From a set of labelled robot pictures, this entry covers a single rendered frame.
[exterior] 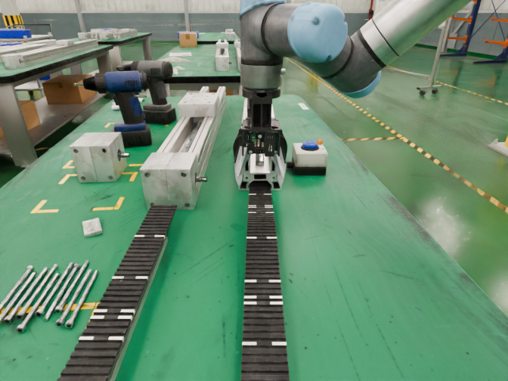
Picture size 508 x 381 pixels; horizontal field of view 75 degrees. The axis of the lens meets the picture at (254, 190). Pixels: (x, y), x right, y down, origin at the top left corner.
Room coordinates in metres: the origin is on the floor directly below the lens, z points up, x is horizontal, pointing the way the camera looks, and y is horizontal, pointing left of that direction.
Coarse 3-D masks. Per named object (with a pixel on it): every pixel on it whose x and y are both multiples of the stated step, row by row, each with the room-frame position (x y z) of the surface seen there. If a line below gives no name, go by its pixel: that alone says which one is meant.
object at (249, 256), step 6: (246, 252) 0.41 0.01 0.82; (252, 252) 0.41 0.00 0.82; (258, 252) 0.41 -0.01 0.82; (264, 252) 0.41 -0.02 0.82; (270, 252) 0.41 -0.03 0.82; (276, 252) 0.41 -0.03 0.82; (246, 258) 0.40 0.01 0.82; (252, 258) 0.40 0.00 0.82; (258, 258) 0.40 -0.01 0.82; (264, 258) 0.40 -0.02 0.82; (270, 258) 0.40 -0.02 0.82; (276, 258) 0.40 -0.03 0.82
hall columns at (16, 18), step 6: (0, 0) 9.95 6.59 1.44; (6, 0) 9.96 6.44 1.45; (12, 0) 10.22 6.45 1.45; (318, 0) 10.67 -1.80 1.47; (324, 0) 10.68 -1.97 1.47; (6, 6) 9.95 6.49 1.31; (12, 6) 10.22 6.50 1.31; (6, 12) 9.95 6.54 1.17; (12, 12) 9.96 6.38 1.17; (18, 12) 10.23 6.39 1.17; (6, 18) 9.93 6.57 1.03; (12, 18) 9.94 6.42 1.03; (18, 18) 10.09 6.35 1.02; (6, 24) 9.92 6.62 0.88; (12, 24) 9.94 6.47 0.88; (24, 42) 10.03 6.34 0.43; (504, 144) 2.97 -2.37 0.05
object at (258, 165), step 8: (272, 112) 1.06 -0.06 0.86; (248, 160) 0.75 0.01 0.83; (256, 160) 0.73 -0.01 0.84; (264, 160) 0.76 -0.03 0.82; (248, 168) 0.70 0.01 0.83; (256, 168) 0.71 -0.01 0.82; (264, 168) 0.71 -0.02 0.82; (272, 168) 0.70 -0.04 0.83; (248, 176) 0.69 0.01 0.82; (256, 176) 0.70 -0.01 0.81; (264, 176) 0.70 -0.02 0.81; (272, 176) 0.69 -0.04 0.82; (248, 184) 0.69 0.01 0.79; (272, 184) 0.69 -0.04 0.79
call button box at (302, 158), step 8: (296, 144) 0.83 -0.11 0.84; (296, 152) 0.78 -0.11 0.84; (304, 152) 0.78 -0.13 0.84; (312, 152) 0.78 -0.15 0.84; (320, 152) 0.78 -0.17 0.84; (296, 160) 0.77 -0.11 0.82; (304, 160) 0.77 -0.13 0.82; (312, 160) 0.77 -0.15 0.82; (320, 160) 0.77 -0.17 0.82; (288, 168) 0.80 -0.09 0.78; (296, 168) 0.77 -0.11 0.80; (304, 168) 0.77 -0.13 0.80; (312, 168) 0.77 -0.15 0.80; (320, 168) 0.77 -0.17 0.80
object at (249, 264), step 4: (248, 264) 0.39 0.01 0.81; (252, 264) 0.39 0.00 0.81; (256, 264) 0.39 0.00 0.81; (260, 264) 0.39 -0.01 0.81; (264, 264) 0.39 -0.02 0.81; (268, 264) 0.39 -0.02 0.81; (272, 264) 0.39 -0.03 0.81; (276, 264) 0.39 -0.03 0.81; (248, 268) 0.38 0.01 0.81; (252, 268) 0.38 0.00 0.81; (256, 268) 0.38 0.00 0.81; (260, 268) 0.38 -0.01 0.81; (264, 268) 0.38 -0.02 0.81; (268, 268) 0.38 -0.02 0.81; (272, 268) 0.38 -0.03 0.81; (276, 268) 0.38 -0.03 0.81
